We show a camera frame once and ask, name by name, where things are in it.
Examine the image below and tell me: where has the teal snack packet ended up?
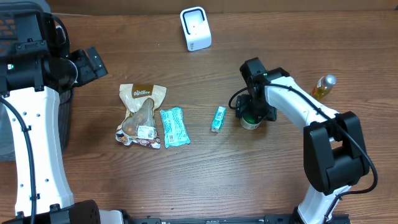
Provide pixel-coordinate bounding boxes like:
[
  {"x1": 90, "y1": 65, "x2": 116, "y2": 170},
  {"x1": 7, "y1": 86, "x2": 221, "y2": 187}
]
[{"x1": 160, "y1": 107, "x2": 190, "y2": 148}]

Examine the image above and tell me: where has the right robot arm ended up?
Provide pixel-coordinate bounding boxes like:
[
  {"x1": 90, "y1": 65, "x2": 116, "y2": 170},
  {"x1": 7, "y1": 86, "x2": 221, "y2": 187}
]
[{"x1": 232, "y1": 57, "x2": 374, "y2": 223}]

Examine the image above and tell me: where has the yellow oil bottle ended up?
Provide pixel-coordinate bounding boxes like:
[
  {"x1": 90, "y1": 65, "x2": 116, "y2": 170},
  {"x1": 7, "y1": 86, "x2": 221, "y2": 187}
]
[{"x1": 311, "y1": 74, "x2": 336, "y2": 101}]

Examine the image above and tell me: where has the beige Pantree snack pouch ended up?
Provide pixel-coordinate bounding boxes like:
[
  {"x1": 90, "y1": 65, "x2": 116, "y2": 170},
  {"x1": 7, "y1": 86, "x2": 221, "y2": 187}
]
[{"x1": 115, "y1": 84, "x2": 167, "y2": 149}]

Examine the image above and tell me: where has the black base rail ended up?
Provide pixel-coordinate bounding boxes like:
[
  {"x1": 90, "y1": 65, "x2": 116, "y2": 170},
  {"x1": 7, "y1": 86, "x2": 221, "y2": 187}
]
[{"x1": 130, "y1": 213, "x2": 352, "y2": 224}]

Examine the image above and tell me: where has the dark grey plastic basket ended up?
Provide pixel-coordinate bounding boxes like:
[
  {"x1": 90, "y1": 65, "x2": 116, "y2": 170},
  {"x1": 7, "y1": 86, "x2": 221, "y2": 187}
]
[{"x1": 1, "y1": 1, "x2": 77, "y2": 161}]

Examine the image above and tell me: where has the green lid jar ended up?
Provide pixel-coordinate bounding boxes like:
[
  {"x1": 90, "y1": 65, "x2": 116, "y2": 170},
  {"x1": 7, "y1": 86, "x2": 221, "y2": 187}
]
[{"x1": 240, "y1": 115, "x2": 262, "y2": 130}]

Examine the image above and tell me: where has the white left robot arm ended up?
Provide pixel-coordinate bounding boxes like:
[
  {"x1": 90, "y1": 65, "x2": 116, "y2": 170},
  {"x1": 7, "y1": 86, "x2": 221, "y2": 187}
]
[{"x1": 1, "y1": 9, "x2": 124, "y2": 223}]

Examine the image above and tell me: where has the small teal box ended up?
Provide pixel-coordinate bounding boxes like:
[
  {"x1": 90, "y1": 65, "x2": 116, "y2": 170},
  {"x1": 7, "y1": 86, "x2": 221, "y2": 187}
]
[{"x1": 211, "y1": 106, "x2": 226, "y2": 133}]

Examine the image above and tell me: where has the white barcode scanner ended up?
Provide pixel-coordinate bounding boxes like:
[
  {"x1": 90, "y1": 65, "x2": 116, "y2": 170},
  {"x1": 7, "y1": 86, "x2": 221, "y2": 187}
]
[{"x1": 180, "y1": 6, "x2": 212, "y2": 52}]

